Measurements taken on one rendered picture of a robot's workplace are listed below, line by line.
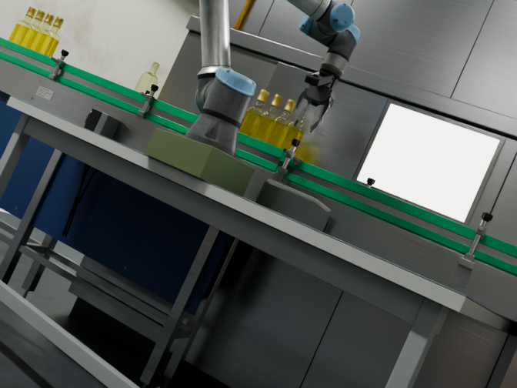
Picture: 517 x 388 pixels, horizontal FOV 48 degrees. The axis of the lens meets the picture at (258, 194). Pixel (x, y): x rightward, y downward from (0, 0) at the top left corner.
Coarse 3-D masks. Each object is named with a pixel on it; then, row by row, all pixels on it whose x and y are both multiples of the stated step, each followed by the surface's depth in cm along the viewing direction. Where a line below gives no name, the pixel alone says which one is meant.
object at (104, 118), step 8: (96, 112) 211; (88, 120) 212; (96, 120) 211; (104, 120) 210; (112, 120) 213; (88, 128) 211; (96, 128) 210; (104, 128) 210; (112, 128) 214; (112, 136) 216
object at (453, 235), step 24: (288, 168) 204; (312, 168) 201; (336, 192) 196; (360, 192) 194; (384, 216) 190; (408, 216) 188; (432, 216) 185; (456, 240) 181; (480, 240) 179; (504, 264) 175
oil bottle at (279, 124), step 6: (276, 120) 210; (282, 120) 210; (288, 120) 210; (276, 126) 210; (282, 126) 209; (270, 132) 210; (276, 132) 209; (282, 132) 209; (270, 138) 210; (276, 138) 209; (270, 144) 209; (276, 144) 209
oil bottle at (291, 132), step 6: (288, 126) 208; (294, 126) 207; (300, 126) 207; (288, 132) 208; (294, 132) 207; (300, 132) 207; (282, 138) 208; (288, 138) 207; (294, 138) 206; (300, 138) 209; (282, 144) 207; (288, 144) 207
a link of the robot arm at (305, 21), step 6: (306, 18) 177; (300, 24) 181; (306, 24) 178; (312, 24) 177; (300, 30) 181; (306, 30) 179; (312, 30) 178; (318, 30) 175; (312, 36) 181; (318, 36) 179; (324, 36) 177; (330, 36) 180; (324, 42) 182; (330, 42) 181
